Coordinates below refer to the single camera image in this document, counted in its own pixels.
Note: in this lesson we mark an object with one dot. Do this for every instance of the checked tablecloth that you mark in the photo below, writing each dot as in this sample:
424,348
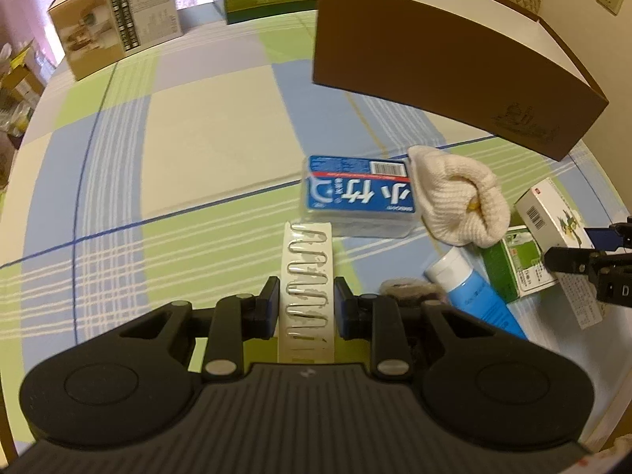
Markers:
197,133

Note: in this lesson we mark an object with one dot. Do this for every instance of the blue tube with white cap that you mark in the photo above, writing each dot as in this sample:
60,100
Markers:
474,296

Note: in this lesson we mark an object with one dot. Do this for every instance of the white box with plant print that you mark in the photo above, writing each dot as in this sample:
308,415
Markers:
543,207

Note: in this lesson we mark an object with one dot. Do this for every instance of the beige printed carton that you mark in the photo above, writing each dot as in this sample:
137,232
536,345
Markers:
84,34

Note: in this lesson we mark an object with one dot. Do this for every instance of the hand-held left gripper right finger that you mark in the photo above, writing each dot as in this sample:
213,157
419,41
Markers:
341,306

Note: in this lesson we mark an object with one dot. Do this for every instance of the cream knitted sock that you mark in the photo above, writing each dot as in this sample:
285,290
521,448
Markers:
454,197

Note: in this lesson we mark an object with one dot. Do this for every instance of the small cardboard box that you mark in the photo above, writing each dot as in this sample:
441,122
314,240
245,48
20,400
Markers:
19,76

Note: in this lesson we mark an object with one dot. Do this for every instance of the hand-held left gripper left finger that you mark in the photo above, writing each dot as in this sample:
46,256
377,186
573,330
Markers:
270,302

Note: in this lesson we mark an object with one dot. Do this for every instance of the brown fluffy scrunchie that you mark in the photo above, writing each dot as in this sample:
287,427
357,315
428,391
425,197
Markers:
410,289

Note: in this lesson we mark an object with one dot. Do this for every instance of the white paper leaflet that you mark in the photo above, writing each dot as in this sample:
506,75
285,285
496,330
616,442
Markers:
577,301

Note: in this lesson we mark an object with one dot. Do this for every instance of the white card of hair clips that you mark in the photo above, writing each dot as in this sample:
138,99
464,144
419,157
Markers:
306,276

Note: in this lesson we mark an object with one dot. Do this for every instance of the green and white box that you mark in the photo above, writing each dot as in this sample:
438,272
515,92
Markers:
503,266

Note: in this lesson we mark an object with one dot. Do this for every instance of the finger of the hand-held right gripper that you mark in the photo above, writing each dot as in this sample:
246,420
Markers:
568,259
600,239

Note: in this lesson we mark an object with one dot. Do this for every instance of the brown cardboard storage box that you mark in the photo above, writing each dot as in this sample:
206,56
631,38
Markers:
444,59

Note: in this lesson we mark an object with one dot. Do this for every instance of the clear plastic toothpick box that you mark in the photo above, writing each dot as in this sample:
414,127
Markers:
355,192

